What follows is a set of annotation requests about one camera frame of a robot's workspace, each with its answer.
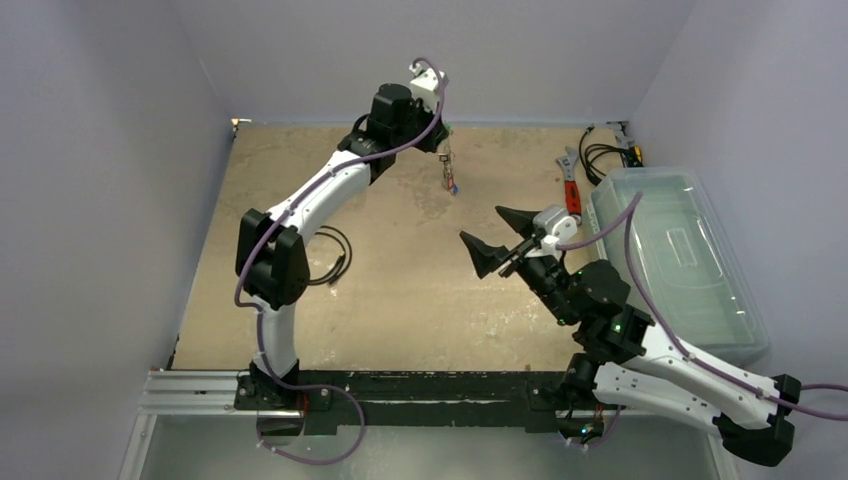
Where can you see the aluminium frame rail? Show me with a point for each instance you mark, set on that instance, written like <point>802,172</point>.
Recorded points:
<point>188,428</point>

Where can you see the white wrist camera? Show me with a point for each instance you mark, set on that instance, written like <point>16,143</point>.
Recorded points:
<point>556,226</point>
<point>427,85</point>

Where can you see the metal key organizer ring plate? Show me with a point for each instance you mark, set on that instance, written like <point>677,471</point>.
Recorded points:
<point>446,158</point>

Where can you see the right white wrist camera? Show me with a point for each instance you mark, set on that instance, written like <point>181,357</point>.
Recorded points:
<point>556,226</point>

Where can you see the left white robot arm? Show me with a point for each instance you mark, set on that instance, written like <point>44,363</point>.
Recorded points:
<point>271,261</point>

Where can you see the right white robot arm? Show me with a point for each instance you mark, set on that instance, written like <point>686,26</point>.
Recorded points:
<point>629,358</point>

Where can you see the clear plastic storage bin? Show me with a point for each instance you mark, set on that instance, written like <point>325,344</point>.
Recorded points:
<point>683,258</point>

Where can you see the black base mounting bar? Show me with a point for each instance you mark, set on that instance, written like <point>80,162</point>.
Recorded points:
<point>321,401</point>

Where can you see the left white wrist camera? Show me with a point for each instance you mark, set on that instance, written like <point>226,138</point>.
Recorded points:
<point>427,85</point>

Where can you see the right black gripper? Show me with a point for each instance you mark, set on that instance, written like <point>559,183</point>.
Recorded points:
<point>514,253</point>

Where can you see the red handled adjustable wrench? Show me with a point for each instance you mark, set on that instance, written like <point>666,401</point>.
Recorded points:
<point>567,163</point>

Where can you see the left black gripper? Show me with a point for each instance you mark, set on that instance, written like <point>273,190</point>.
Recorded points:
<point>438,134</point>

